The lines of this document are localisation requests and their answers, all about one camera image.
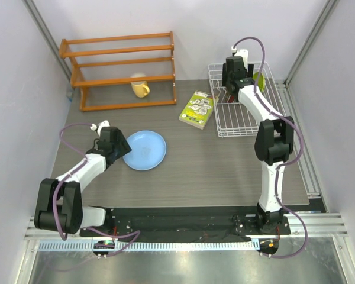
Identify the red floral plate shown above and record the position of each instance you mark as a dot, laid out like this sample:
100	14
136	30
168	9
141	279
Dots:
232	96

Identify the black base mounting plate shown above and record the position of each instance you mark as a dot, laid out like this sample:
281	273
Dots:
209	224

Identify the slotted cable duct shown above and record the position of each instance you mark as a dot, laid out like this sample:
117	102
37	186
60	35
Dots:
93	245

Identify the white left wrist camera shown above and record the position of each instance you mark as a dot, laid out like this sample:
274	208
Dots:
98	127

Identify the yellow mug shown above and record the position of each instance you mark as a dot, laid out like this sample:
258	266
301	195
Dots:
140	88

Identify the light blue plate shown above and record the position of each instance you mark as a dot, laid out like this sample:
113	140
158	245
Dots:
148	149

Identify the lime green plate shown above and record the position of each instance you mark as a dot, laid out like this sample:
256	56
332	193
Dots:
259	80

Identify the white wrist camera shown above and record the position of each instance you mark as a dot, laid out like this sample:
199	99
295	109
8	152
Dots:
243	53
98	127

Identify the green book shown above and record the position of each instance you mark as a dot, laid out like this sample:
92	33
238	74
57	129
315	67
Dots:
198	110

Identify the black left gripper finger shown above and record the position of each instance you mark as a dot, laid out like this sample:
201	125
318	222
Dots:
116	154
121	144

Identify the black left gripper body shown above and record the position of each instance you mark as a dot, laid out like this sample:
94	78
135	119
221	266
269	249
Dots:
113	147

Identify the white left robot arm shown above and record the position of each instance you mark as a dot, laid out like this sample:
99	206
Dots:
59	202

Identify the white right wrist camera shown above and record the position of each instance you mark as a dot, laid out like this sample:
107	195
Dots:
243	53

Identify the white wire dish rack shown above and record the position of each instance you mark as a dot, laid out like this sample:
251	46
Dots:
232	118

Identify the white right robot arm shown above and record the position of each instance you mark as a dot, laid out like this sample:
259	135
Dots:
273	144

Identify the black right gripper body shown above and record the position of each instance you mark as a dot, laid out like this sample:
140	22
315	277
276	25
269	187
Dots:
224	80

